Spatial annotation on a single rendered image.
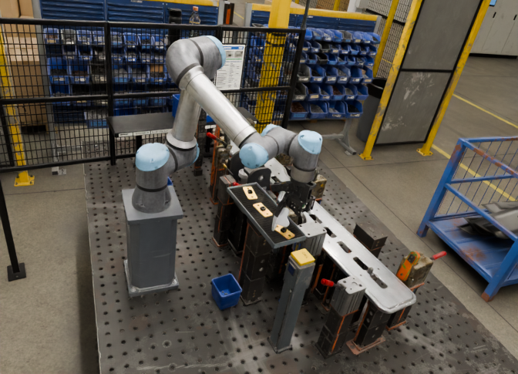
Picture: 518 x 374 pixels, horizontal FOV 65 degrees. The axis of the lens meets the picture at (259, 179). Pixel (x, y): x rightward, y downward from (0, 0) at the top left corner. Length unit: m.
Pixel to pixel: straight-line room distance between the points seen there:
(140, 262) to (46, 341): 1.06
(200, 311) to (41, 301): 1.31
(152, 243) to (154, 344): 0.37
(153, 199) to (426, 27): 3.66
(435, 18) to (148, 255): 3.80
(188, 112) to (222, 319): 0.84
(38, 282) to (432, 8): 4.10
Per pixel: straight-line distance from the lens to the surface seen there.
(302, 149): 1.24
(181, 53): 1.30
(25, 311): 2.82
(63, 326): 2.69
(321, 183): 2.08
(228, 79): 2.69
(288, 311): 1.53
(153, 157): 1.49
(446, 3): 4.74
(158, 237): 1.65
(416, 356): 1.90
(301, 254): 1.40
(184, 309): 1.78
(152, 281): 1.80
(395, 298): 1.62
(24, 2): 6.10
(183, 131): 1.53
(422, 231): 3.82
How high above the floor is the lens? 2.06
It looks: 31 degrees down
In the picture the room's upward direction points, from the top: 10 degrees clockwise
